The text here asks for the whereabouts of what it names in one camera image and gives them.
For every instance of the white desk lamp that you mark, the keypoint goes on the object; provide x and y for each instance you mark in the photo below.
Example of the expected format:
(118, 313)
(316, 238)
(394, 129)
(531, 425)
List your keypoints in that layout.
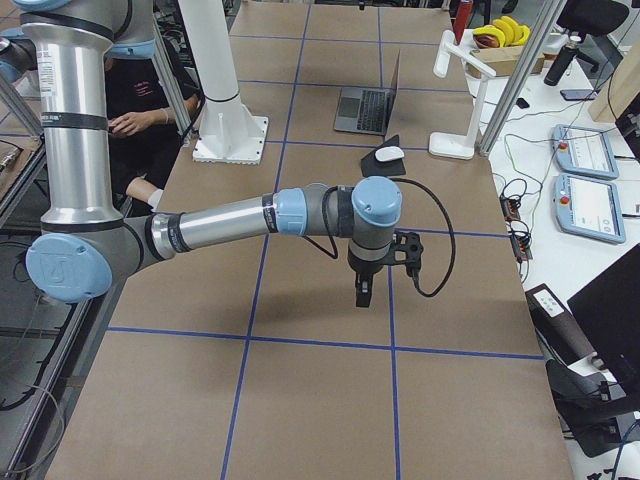
(458, 141)

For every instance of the black water bottle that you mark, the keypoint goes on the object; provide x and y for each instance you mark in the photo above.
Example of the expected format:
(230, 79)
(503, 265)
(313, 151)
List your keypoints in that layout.
(565, 56)

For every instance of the cardboard box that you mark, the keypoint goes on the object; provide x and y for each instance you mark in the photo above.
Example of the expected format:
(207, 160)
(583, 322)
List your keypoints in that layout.
(502, 60)

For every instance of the grey laptop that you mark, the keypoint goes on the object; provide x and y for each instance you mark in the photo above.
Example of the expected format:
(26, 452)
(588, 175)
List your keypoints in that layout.
(367, 110)

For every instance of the blue teach pendant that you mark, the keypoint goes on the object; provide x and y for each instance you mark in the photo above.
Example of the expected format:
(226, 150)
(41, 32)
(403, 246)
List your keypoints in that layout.
(588, 207)
(584, 151)

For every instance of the red bottle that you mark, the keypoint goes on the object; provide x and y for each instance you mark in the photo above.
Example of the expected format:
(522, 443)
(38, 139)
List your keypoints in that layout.
(463, 12)

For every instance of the lower blue teach pendant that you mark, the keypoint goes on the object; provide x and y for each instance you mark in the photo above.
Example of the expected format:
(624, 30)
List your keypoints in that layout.
(588, 207)

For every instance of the white computer mouse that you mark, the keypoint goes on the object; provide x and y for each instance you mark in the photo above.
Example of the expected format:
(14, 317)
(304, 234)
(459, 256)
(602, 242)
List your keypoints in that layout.
(389, 154)

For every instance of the yellow bananas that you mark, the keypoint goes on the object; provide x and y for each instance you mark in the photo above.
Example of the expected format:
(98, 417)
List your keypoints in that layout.
(502, 32)

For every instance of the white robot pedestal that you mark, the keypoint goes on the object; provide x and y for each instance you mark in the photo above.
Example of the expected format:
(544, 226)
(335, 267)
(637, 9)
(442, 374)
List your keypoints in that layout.
(228, 132)

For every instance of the smartphone on side table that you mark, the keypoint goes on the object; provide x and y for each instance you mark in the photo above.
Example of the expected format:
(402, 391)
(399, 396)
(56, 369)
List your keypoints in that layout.
(579, 95)

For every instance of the upper blue teach pendant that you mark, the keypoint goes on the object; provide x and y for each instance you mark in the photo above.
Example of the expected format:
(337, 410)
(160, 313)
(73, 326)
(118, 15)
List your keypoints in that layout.
(584, 151)

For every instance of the black office chair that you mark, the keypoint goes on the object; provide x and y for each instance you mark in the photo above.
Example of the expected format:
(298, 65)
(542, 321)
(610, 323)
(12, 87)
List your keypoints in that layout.
(596, 18)

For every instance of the seated person in black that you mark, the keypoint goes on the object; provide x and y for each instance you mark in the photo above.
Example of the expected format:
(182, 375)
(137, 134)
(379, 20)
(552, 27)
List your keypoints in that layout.
(142, 135)

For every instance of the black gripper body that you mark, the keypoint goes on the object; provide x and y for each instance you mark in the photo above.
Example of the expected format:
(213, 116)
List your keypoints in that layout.
(363, 274)

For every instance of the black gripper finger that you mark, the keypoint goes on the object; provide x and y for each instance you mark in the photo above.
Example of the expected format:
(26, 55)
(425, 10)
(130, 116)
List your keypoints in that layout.
(363, 295)

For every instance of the aluminium frame post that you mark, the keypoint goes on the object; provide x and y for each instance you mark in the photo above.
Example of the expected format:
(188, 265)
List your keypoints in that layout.
(546, 19)

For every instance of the dark teal mouse pad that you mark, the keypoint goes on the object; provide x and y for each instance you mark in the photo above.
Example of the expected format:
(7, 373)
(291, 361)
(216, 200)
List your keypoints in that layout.
(370, 167)

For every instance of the black monitor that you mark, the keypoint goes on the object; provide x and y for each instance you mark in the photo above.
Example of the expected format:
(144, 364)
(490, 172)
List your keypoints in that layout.
(607, 311)

